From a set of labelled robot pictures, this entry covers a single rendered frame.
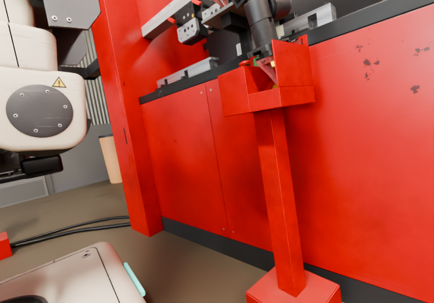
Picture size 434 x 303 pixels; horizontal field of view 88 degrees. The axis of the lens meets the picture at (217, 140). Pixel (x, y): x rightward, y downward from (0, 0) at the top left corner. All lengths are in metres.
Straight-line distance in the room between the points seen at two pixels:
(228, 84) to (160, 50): 1.11
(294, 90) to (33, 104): 0.55
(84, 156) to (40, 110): 3.47
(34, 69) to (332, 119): 0.74
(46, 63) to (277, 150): 0.56
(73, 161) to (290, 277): 3.61
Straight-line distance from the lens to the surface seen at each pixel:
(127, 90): 1.49
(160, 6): 1.52
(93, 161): 4.03
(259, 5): 0.60
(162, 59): 1.69
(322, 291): 0.84
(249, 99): 0.59
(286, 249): 0.73
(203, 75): 1.03
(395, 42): 0.73
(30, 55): 0.58
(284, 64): 0.57
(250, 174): 0.92
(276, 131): 0.63
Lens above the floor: 0.65
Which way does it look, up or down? 5 degrees down
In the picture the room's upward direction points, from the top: 9 degrees counter-clockwise
